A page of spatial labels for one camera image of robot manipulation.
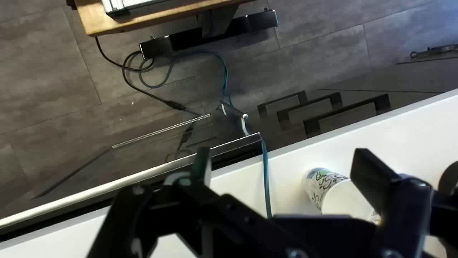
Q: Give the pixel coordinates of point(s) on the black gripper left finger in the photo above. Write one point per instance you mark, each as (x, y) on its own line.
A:
(202, 165)

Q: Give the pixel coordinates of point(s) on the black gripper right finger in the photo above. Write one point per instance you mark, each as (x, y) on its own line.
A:
(374, 179)

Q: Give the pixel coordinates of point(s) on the white printed paper cup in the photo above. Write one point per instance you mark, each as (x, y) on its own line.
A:
(324, 188)

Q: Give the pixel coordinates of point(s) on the black desk leg base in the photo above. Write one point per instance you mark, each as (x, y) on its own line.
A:
(209, 33)

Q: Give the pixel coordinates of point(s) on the wooden desk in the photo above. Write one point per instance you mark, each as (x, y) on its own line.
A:
(143, 19)

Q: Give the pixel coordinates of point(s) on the white device on desk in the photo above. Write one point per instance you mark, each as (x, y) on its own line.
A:
(126, 4)

